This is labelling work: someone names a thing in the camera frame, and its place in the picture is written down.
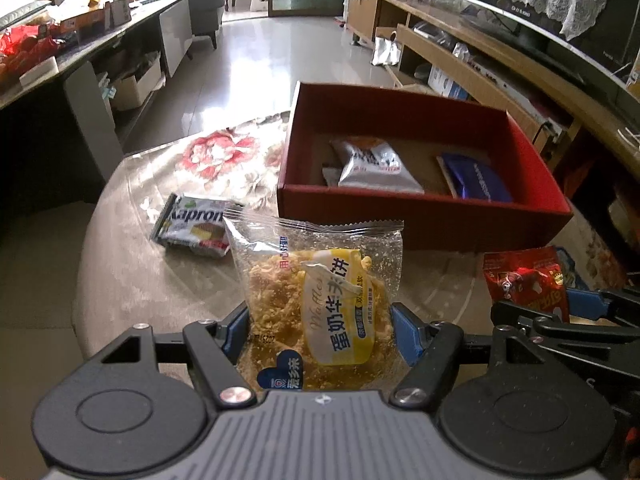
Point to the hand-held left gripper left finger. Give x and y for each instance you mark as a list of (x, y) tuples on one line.
[(235, 332)]

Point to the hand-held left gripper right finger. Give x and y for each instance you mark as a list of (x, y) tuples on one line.
[(407, 335)]

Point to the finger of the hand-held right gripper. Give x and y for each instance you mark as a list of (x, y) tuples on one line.
[(550, 330), (587, 304)]

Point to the blue and green snack packet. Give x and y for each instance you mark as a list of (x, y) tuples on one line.
[(575, 272)]

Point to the red snack packet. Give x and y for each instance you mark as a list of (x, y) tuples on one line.
[(525, 280)]

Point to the clear yellow waffle packet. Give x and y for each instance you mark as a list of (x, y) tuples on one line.
[(320, 300)]

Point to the grey wafer packet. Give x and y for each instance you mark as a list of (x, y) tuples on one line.
[(195, 225)]

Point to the red cardboard box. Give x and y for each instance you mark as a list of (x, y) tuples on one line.
[(400, 215)]

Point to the dark blue snack packet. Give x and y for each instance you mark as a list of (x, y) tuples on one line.
[(475, 177)]

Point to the silver snack packet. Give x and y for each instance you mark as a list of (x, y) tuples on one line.
[(375, 167)]

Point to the silver media player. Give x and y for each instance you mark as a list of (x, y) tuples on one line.
[(505, 85)]

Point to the blue and white box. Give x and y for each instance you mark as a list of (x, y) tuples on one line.
[(447, 82)]

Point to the open cardboard box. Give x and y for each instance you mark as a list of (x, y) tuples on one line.
[(135, 87)]

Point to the silver foil bag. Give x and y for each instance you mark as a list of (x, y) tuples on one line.
[(386, 52)]

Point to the flat screen television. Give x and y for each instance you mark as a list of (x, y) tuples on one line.
[(622, 20)]

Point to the dark long sideboard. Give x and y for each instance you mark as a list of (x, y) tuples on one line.
[(100, 42)]

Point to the wooden television stand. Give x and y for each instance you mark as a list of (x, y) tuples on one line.
[(362, 15)]

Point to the white flat box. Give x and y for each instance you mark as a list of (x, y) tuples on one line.
[(37, 71)]

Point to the grey sofa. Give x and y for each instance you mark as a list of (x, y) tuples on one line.
[(200, 5)]

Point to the small cardboard box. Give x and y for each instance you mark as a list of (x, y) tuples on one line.
[(121, 10)]

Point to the red plastic bag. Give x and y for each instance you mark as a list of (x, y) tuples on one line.
[(25, 42)]

